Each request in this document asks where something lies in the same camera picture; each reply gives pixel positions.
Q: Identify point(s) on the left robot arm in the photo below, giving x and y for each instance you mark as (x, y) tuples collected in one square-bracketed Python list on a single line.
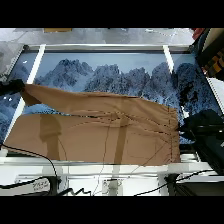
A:
[(11, 87)]

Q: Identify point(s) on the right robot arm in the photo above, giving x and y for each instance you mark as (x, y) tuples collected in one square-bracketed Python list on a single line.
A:
[(203, 121)]

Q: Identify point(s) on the heap of clothes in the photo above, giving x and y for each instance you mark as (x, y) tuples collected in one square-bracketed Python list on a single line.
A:
[(213, 60)]

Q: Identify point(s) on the brown pants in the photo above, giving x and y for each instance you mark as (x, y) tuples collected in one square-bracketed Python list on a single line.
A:
[(100, 133)]

